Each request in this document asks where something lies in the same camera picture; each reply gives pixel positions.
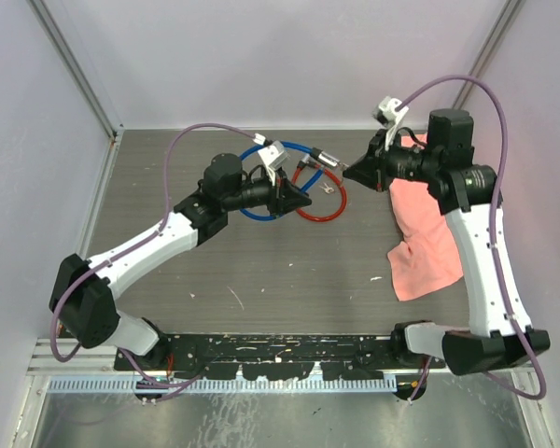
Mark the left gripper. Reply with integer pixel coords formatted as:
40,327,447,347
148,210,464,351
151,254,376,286
221,165,308,217

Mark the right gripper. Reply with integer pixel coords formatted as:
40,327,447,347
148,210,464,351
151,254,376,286
344,126,441,192

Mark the red cable lock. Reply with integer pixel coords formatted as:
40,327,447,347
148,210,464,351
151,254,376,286
292,160,348,224

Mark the blue cable lock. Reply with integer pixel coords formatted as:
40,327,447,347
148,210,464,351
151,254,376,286
239,139,348,223

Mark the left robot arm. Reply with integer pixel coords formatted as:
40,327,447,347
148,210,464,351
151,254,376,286
49,153,312,370

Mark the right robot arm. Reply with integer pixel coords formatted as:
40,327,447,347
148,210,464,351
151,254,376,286
343,109,551,376

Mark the pink cloth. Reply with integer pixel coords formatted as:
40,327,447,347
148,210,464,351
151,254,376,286
385,133,464,302

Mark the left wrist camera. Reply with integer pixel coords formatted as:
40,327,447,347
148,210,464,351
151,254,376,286
257,140,288,186

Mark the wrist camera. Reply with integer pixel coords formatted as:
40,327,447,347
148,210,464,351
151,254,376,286
257,140,288,186
372,96,409,150

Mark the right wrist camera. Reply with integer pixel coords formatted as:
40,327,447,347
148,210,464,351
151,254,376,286
372,96,409,150

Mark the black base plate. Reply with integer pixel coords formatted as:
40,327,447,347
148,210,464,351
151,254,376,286
136,333,426,381

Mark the slotted cable duct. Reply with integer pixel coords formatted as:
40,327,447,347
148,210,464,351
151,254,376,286
47,372,398,395

